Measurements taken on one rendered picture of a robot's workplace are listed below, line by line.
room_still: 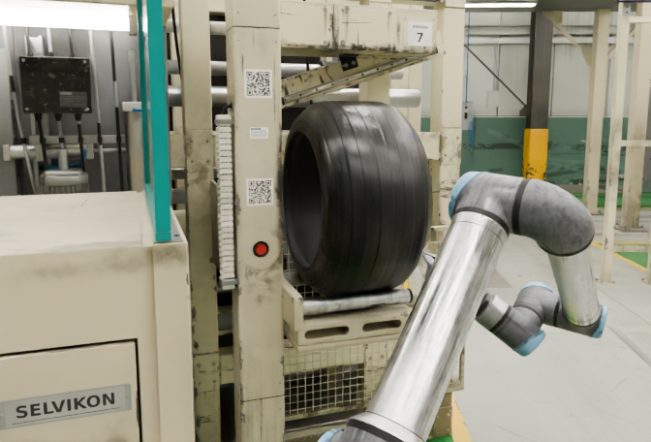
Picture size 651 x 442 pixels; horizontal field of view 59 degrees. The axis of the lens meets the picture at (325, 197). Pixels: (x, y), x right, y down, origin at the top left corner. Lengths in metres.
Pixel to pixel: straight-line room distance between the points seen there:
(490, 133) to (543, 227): 10.01
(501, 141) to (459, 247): 10.13
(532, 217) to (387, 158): 0.48
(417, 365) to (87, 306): 0.54
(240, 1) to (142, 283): 0.98
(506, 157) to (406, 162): 9.77
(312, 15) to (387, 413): 1.28
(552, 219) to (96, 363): 0.82
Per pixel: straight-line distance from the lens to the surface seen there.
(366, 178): 1.45
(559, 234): 1.18
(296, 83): 1.99
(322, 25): 1.90
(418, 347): 1.03
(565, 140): 11.58
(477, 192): 1.18
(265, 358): 1.70
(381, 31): 1.97
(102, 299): 0.76
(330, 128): 1.52
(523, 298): 1.70
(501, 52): 11.32
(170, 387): 0.80
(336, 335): 1.63
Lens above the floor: 1.42
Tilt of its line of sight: 8 degrees down
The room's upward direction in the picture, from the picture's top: straight up
